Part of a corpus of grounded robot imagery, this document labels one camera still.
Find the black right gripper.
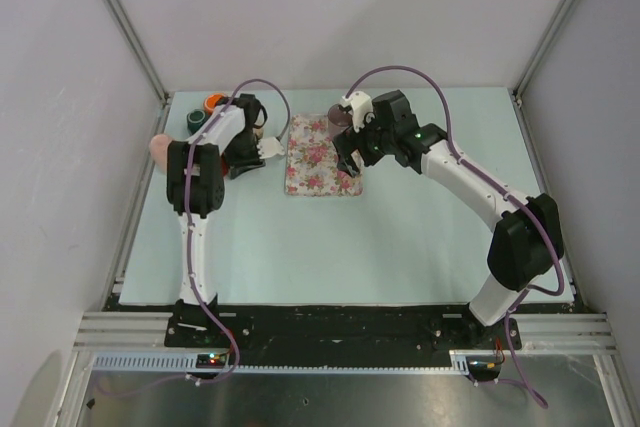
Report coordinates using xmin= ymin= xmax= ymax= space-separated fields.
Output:
xmin=332 ymin=108 xmax=395 ymax=179

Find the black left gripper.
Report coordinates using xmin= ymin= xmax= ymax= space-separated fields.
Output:
xmin=224 ymin=128 xmax=265 ymax=179

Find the purple mug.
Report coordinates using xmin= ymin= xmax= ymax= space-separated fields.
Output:
xmin=327 ymin=104 xmax=352 ymax=139

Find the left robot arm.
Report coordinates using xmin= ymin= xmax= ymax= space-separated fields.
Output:
xmin=166 ymin=94 xmax=267 ymax=308

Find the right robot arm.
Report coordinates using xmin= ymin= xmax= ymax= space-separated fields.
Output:
xmin=333 ymin=90 xmax=564 ymax=348

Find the dark green mug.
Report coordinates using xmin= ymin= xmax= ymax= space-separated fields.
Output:
xmin=186 ymin=109 xmax=209 ymax=135

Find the orange mug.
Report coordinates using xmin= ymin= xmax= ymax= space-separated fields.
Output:
xmin=203 ymin=93 xmax=228 ymax=115

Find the pink ceramic mug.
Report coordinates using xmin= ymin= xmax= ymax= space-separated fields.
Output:
xmin=149 ymin=133 xmax=173 ymax=173

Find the floral pattern tray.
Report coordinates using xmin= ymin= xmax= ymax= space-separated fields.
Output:
xmin=284 ymin=114 xmax=363 ymax=197

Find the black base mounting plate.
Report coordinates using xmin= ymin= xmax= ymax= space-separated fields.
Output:
xmin=165 ymin=304 xmax=522 ymax=350

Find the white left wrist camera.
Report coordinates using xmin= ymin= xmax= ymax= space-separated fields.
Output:
xmin=255 ymin=137 xmax=286 ymax=160

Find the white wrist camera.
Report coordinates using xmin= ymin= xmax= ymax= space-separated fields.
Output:
xmin=255 ymin=137 xmax=286 ymax=160
xmin=339 ymin=91 xmax=373 ymax=132

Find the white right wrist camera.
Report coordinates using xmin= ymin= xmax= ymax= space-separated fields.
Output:
xmin=339 ymin=91 xmax=373 ymax=132

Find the grey slotted cable duct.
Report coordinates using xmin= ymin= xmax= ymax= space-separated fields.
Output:
xmin=89 ymin=349 xmax=504 ymax=376

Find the aluminium frame rail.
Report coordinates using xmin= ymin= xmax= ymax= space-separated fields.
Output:
xmin=74 ymin=312 xmax=618 ymax=355

